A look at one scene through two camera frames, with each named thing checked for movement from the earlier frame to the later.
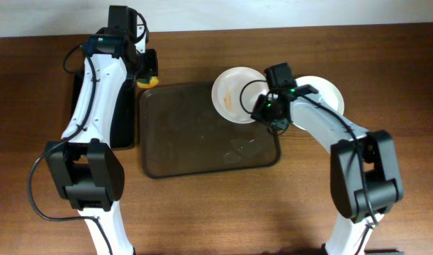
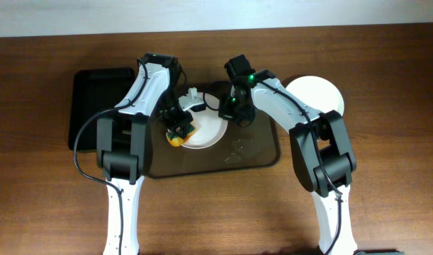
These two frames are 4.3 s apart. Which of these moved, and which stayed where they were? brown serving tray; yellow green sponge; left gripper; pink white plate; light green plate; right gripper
Moved: left gripper; right gripper; yellow green sponge; pink white plate
Stayed: light green plate; brown serving tray
